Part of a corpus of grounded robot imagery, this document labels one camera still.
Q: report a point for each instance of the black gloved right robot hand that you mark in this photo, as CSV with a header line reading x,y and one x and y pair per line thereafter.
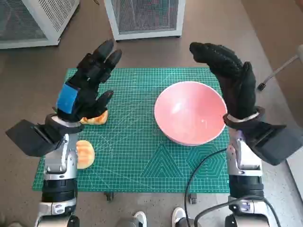
x,y
236,89

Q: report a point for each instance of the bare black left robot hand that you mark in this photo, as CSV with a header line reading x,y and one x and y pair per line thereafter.
x,y
86,99

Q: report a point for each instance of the orange toy bread loaf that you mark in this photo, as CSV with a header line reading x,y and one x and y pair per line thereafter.
x,y
97,119

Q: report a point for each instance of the pink bowl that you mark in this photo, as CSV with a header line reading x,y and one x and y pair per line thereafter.
x,y
189,113

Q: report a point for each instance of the round toy bread bun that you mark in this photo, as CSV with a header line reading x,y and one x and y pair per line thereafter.
x,y
85,153

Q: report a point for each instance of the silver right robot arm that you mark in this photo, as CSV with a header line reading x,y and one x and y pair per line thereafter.
x,y
246,170

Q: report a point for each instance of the grey office chair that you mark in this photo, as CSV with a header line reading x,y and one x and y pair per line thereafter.
x,y
282,67

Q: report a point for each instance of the green cutting mat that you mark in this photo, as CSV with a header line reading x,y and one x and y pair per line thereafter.
x,y
132,132

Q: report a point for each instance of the white mesh cabinet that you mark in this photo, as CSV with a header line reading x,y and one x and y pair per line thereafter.
x,y
47,19
146,16

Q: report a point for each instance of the black table caster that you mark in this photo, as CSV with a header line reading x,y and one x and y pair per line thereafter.
x,y
192,198
109,196

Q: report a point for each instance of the white shoe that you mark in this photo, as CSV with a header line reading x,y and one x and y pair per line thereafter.
x,y
178,214
140,217

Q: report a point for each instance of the grey robot leg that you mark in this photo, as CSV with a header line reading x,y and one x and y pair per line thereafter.
x,y
187,223

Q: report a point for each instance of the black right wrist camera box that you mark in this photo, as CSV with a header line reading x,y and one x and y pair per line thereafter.
x,y
274,146

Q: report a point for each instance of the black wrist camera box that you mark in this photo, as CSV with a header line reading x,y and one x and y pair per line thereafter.
x,y
274,146
28,139

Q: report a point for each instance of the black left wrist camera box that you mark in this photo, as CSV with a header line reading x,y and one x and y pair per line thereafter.
x,y
28,139

